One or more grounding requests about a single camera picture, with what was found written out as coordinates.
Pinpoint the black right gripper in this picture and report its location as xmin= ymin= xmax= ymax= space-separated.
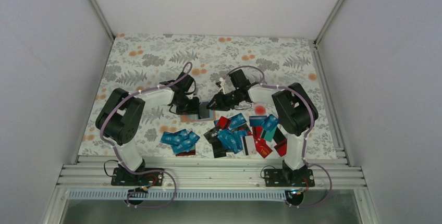
xmin=206 ymin=89 xmax=241 ymax=111

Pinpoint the white stripe card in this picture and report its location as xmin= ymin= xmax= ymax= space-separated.
xmin=242 ymin=135 xmax=257 ymax=156

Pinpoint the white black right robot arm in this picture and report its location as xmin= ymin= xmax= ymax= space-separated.
xmin=207 ymin=67 xmax=318 ymax=186

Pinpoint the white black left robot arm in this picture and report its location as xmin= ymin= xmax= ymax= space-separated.
xmin=95 ymin=72 xmax=200 ymax=185

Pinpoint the blue card centre top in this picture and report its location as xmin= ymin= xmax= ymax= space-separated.
xmin=228 ymin=113 xmax=247 ymax=130

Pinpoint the red card centre top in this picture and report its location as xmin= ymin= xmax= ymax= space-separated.
xmin=215 ymin=116 xmax=231 ymax=130

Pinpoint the blue card right top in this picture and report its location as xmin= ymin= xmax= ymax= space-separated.
xmin=261 ymin=114 xmax=279 ymax=131

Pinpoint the black VIP card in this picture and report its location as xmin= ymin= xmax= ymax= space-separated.
xmin=204 ymin=126 xmax=221 ymax=144

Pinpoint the teal card right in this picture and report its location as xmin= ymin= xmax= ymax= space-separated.
xmin=260 ymin=127 xmax=277 ymax=142

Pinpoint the blue card left pile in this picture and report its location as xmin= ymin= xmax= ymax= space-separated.
xmin=160 ymin=129 xmax=200 ymax=156

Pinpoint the red VIP card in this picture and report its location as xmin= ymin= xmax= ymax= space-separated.
xmin=254 ymin=138 xmax=272 ymax=158

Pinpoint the red card far right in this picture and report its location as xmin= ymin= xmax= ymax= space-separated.
xmin=274 ymin=139 xmax=287 ymax=157

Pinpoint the floral patterned table mat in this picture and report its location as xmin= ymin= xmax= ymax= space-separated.
xmin=78 ymin=33 xmax=337 ymax=159

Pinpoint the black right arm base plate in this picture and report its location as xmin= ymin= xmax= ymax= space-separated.
xmin=263 ymin=168 xmax=315 ymax=188

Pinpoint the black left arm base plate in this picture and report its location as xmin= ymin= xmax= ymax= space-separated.
xmin=110 ymin=167 xmax=164 ymax=186

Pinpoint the aluminium rail frame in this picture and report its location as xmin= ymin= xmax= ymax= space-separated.
xmin=56 ymin=156 xmax=367 ymax=190

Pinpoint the grey slotted cable duct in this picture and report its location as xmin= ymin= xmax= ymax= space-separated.
xmin=67 ymin=189 xmax=286 ymax=202

